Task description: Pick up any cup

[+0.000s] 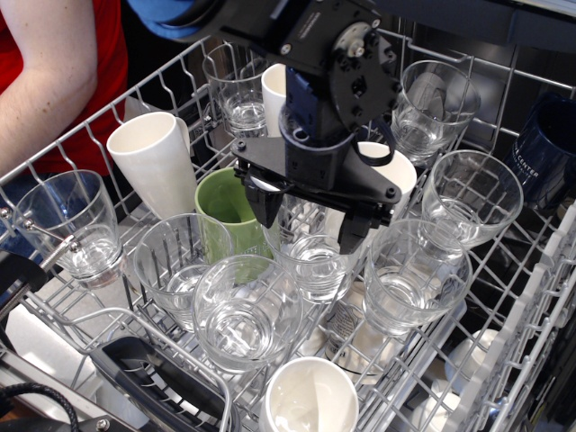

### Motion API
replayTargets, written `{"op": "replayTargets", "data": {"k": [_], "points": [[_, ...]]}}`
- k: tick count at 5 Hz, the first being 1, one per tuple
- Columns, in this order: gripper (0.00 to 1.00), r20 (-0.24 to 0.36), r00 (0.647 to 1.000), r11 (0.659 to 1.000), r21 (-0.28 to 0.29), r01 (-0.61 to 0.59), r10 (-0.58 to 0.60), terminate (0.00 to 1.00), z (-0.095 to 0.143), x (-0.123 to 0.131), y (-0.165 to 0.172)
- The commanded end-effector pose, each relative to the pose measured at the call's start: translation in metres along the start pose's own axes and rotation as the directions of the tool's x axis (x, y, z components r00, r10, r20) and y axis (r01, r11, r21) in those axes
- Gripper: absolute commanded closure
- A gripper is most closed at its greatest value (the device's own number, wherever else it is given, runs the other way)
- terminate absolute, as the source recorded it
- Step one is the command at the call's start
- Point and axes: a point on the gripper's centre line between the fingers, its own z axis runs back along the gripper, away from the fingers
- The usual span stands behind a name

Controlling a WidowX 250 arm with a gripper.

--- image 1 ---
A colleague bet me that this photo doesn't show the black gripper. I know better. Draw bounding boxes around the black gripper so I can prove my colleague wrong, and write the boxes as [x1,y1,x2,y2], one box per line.
[232,105,401,255]

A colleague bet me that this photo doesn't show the white ceramic mug front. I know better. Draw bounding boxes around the white ceramic mug front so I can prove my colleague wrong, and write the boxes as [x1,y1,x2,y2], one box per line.
[258,356,359,431]

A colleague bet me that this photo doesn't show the person forearm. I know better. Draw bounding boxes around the person forearm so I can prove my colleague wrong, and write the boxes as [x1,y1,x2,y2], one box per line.
[1,1,98,176]

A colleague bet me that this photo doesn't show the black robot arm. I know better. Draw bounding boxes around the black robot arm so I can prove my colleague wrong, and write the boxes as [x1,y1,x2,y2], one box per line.
[139,1,401,254]

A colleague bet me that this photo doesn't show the white cup under gripper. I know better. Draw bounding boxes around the white cup under gripper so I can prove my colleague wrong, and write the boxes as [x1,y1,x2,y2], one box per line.
[323,140,418,253]

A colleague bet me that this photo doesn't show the white cup back centre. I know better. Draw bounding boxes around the white cup back centre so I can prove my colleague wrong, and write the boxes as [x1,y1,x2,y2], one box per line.
[261,64,286,138]

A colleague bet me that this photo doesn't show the tall white ceramic cup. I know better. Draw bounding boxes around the tall white ceramic cup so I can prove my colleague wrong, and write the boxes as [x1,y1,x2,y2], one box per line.
[106,112,197,220]

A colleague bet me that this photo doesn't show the clear glass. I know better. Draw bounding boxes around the clear glass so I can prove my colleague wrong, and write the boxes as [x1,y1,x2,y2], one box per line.
[192,255,303,374]
[134,213,234,330]
[391,60,481,166]
[421,149,524,250]
[14,170,125,289]
[202,42,270,138]
[264,194,361,303]
[363,219,473,337]

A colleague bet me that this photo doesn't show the green ceramic mug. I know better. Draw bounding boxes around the green ceramic mug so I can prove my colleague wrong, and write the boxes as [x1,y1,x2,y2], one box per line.
[193,167,275,288]

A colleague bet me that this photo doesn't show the clear glass front centre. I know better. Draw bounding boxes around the clear glass front centre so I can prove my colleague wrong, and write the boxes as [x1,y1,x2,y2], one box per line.
[192,255,303,374]

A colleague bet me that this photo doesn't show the clear glass right front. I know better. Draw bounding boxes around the clear glass right front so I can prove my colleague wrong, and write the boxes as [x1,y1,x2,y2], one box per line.
[363,219,473,337]

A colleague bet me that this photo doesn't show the clear glass front left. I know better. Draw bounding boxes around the clear glass front left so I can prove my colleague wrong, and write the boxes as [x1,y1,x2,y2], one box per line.
[134,213,234,330]

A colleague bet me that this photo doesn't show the clear glass right middle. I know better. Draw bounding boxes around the clear glass right middle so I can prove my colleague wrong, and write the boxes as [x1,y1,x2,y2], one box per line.
[421,149,524,250]

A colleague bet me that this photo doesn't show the clear glass back left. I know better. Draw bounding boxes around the clear glass back left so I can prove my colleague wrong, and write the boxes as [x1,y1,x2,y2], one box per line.
[202,42,270,138]

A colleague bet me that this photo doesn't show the clear glass back right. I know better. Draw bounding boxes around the clear glass back right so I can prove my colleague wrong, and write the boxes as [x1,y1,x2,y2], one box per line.
[391,60,481,166]

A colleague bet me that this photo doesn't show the white bowl lower rack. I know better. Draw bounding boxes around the white bowl lower rack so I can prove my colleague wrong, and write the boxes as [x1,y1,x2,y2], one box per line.
[445,328,499,394]

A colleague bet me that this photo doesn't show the red shirt torso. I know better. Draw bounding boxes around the red shirt torso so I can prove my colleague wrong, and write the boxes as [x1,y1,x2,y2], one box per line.
[0,0,131,177]

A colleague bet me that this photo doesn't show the clear glass far left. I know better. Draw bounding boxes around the clear glass far left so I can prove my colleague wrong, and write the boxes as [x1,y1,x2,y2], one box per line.
[14,170,125,289]

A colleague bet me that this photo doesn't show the navy blue mug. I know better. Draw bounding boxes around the navy blue mug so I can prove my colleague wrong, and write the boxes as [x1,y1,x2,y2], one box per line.
[504,93,575,212]

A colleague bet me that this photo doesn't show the grey wire dishwasher rack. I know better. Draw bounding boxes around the grey wire dishwasher rack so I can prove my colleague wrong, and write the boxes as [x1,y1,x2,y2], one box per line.
[1,17,575,431]

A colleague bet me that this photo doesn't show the black cable bottom left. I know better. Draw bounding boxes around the black cable bottom left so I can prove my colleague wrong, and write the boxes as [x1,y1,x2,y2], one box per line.
[0,384,77,432]

